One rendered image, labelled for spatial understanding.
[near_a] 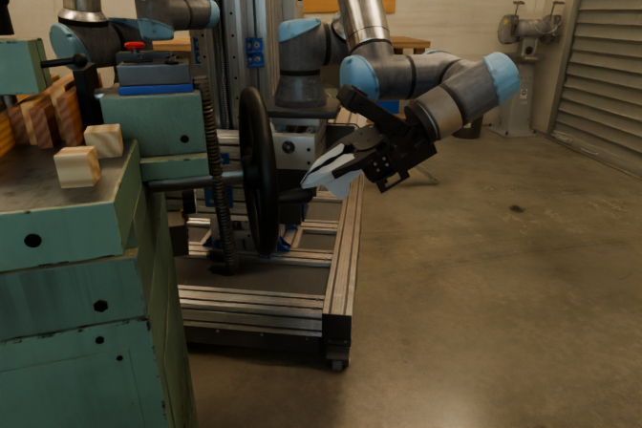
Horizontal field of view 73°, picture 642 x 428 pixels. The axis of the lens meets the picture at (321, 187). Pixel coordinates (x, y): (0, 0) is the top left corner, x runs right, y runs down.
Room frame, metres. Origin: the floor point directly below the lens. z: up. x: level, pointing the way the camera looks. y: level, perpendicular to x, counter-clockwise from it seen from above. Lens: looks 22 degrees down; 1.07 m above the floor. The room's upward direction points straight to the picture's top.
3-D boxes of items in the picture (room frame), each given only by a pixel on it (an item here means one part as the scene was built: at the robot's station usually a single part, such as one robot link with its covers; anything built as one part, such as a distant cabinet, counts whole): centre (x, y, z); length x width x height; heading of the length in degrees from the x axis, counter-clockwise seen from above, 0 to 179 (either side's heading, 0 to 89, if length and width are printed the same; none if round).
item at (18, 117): (0.66, 0.43, 0.93); 0.18 x 0.02 x 0.05; 16
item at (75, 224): (0.65, 0.34, 0.87); 0.61 x 0.30 x 0.06; 16
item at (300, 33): (1.27, 0.05, 0.98); 0.13 x 0.12 x 0.14; 106
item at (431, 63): (0.77, -0.20, 0.96); 0.11 x 0.11 x 0.08; 16
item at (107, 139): (0.53, 0.27, 0.92); 0.04 x 0.04 x 0.03; 20
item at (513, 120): (3.97, -1.79, 0.57); 0.47 x 0.37 x 1.14; 98
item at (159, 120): (0.68, 0.26, 0.92); 0.15 x 0.13 x 0.09; 16
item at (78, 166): (0.43, 0.26, 0.92); 0.03 x 0.03 x 0.04; 11
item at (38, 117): (0.67, 0.40, 0.93); 0.24 x 0.02 x 0.05; 16
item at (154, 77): (0.68, 0.26, 0.99); 0.13 x 0.11 x 0.06; 16
